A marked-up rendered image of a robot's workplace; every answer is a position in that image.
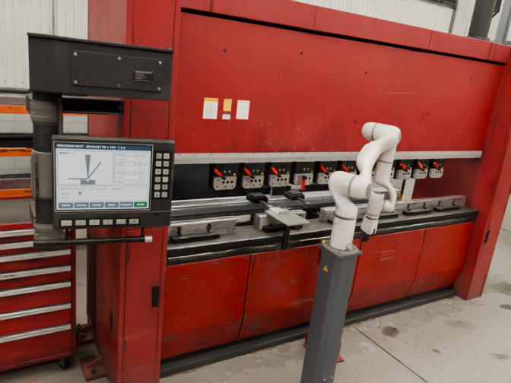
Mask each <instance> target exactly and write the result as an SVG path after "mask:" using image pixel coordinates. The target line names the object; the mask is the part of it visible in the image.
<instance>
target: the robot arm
mask: <svg viewBox="0 0 511 383"><path fill-rule="evenodd" d="M362 135H363V137H364V138H365V139H367V140H368V141H369V142H370V143H368V144H366V145H365V146H363V148H362V150H361V151H360V153H359V154H358V156H357V160H356V165H357V168H358V170H359V171H360V175H354V174H352V173H346V172H342V171H337V172H334V173H332V174H331V176H330V177H329V181H328V188H329V191H330V192H331V194H332V197H333V198H334V200H335V215H334V220H333V225H332V234H331V238H330V239H329V240H326V241H324V242H323V247H324V248H325V249H327V250H328V251H330V252H333V253H336V254H340V255H353V254H355V253H357V247H356V246H355V245H353V244H352V241H353V237H354V229H355V224H356V220H357V207H356V206H355V205H354V204H353V203H352V202H351V201H350V200H349V198H348V196H350V197H352V198H358V199H364V198H367V197H368V196H369V195H370V199H369V202H368V205H367V211H366V214H365V216H364V218H363V221H362V224H361V227H360V228H361V229H362V230H363V232H364V238H363V242H369V238H370V237H374V234H375V233H376V229H377V224H378V218H379V215H380V212H381V211H384V212H388V213H391V212H393V211H394V208H395V202H396V198H397V196H396V192H395V189H394V188H393V186H392V184H391V183H390V181H389V176H390V172H391V169H392V164H393V160H394V157H395V152H396V147H397V144H398V143H399V141H400V140H401V137H402V133H401V131H400V130H399V128H397V127H395V126H391V125H384V124H380V123H375V122H368V123H366V124H365V125H364V126H363V127H362ZM377 158H378V161H377V164H376V171H375V175H374V179H373V181H374V182H375V183H376V184H378V185H381V186H382V187H384V188H386V189H387V191H388V192H389V199H388V200H386V199H384V197H385V195H384V194H383V193H382V192H380V191H371V190H372V181H371V172H372V169H373V165H374V163H375V162H376V160H377ZM370 192H371V193H370Z"/></svg>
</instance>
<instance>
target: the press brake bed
mask: <svg viewBox="0 0 511 383"><path fill-rule="evenodd" d="M476 216H477V215H474V216H468V217H457V218H452V219H445V220H435V221H429V222H423V223H412V224H406V225H400V226H390V227H383V228H378V229H376V233H375V234H374V237H370V238H369V242H363V238H364V232H363V230H361V231H355V232H354V237H353V241H352V244H353V245H355V246H356V247H357V249H359V250H360V251H362V252H363V254H362V255H358V256H357V259H356V263H355V268H354V275H353V279H352V283H351V291H350V295H349V300H348V307H347V311H346V316H345V320H344V327H345V326H348V325H350V324H356V323H358V322H362V321H366V320H369V319H372V318H378V317H381V316H384V315H389V314H392V313H394V312H399V311H402V310H406V309H410V308H414V307H416V306H419V305H424V304H427V303H431V302H435V301H439V300H441V299H446V298H449V297H451V296H456V293H457V291H456V290H454V289H452V285H453V284H454V283H455V281H456V279H457V278H458V276H459V274H460V273H461V271H462V269H463V267H464V264H465V259H466V255H467V252H468V247H469V244H470V241H471V236H472V233H473V229H474V226H475V219H476ZM330 238H331V235H326V236H315V237H309V238H303V239H293V240H289V241H288V247H287V249H286V250H282V249H281V244H282V241H281V242H270V243H264V244H258V245H248V246H241V247H236V248H225V249H218V250H213V251H206V252H196V253H190V254H184V255H174V256H167V263H166V276H165V290H164V303H163V329H162V342H161V355H160V378H163V377H166V376H168V375H174V374H177V373H181V372H184V371H188V370H191V369H195V368H198V367H201V366H206V365H210V364H213V363H216V362H221V361H224V360H227V359H232V358H235V357H238V356H242V355H245V354H248V353H253V352H255V351H258V350H263V349H267V348H269V347H275V346H277V345H280V344H283V343H288V342H291V341H294V340H299V339H303V338H305V337H306V331H308V330H309V324H310V319H311V314H312V309H313V300H314V296H315V291H316V281H317V277H318V272H319V265H318V264H317V261H318V255H319V247H318V246H317V245H318V243H320V242H321V241H320V240H321V239H330ZM392 250H394V253H393V256H392V257H394V259H392V260H388V261H379V256H380V252H387V251H392Z"/></svg>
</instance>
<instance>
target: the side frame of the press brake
mask: <svg viewBox="0 0 511 383"><path fill-rule="evenodd" d="M181 2H182V0H87V39H88V40H98V41H104V42H111V43H123V44H129V45H136V46H148V47H154V48H161V49H173V50H174V52H172V54H173V70H172V84H171V98H170V100H169V101H162V100H142V99H131V98H120V97H105V98H119V99H121V100H123V111H122V116H118V115H98V114H87V136H93V137H111V138H148V139H167V140H173V133H174V119H175V106H176V81H177V68H178V54H179V29H180V15H181ZM87 96H88V97H100V96H90V95H87ZM140 235H141V227H120V228H95V229H87V238H103V237H123V236H140ZM144 236H152V242H130V243H113V244H96V245H87V323H88V324H91V333H92V335H93V338H94V344H95V347H96V349H97V352H98V354H100V356H102V355H103V364H104V367H105V370H106V373H107V378H108V379H109V380H110V383H159V380H160V355H161V342H162V329H163V303H164V290H165V276H166V263H167V237H168V226H145V227H144Z"/></svg>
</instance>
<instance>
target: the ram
mask: <svg viewBox="0 0 511 383"><path fill-rule="evenodd" d="M503 67H504V66H503V65H495V64H490V63H485V62H476V61H472V60H467V59H458V58H453V57H448V56H444V55H435V54H430V53H425V52H417V51H412V50H407V49H399V48H394V47H389V46H381V45H376V44H371V43H362V42H358V41H353V40H344V39H339V38H334V37H330V36H321V35H316V34H311V33H303V32H298V31H293V30H285V29H280V28H275V27H266V26H262V25H257V24H248V23H243V22H239V21H230V20H225V19H220V18H216V17H207V16H202V15H197V14H189V13H184V12H181V15H180V29H179V54H178V68H177V81H176V106H175V119H174V133H173V140H174V141H175V143H176V144H175V154H220V153H310V152H360V151H361V150H362V148H363V146H365V145H366V144H368V143H370V142H369V141H368V140H367V139H365V138H364V137H363V135H362V127H363V126H364V125H365V124H366V123H368V122H375V123H380V124H384V125H391V126H395V127H397V128H399V130H400V131H401V140H400V141H399V143H398V144H397V147H396V152H400V151H482V150H483V147H484V142H485V138H486V135H487V130H488V126H489V124H490V118H491V115H492V112H493V108H494V103H495V99H496V96H497V91H498V87H499V84H500V79H501V75H502V72H503ZM205 98H216V99H218V104H217V118H216V119H203V112H204V101H205ZM224 99H230V100H232V103H231V111H223V110H224ZM237 100H250V104H249V119H236V108H237ZM223 113H230V119H222V118H223ZM336 160H357V157H268V158H218V159H174V164H196V163H265V162H301V161H336Z"/></svg>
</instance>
